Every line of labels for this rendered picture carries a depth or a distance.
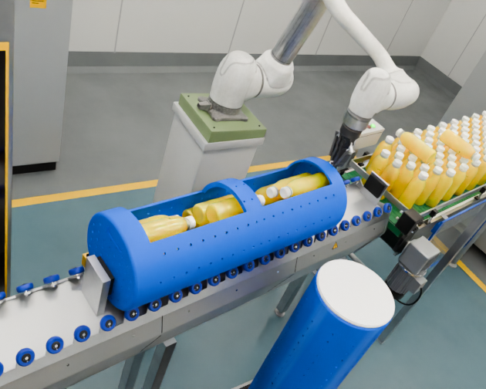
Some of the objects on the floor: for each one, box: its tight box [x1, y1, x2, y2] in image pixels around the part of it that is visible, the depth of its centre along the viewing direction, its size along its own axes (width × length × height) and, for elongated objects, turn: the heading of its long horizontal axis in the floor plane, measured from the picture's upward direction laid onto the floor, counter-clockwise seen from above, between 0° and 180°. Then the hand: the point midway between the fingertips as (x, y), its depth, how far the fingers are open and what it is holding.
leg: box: [142, 337, 177, 389], centre depth 200 cm, size 6×6×63 cm
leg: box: [275, 274, 308, 317], centre depth 268 cm, size 6×6×63 cm
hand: (330, 169), depth 190 cm, fingers closed
